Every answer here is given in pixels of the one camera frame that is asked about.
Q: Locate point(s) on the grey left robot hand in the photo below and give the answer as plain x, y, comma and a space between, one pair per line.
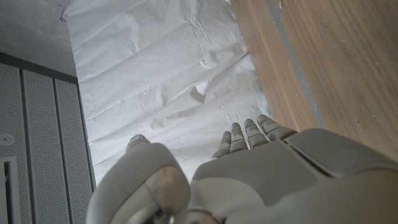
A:
264, 186

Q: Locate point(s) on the round white ceiling sensor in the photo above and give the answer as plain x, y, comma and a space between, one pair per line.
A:
5, 139

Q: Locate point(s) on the white fabric curtain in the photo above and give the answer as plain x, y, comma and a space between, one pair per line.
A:
155, 62

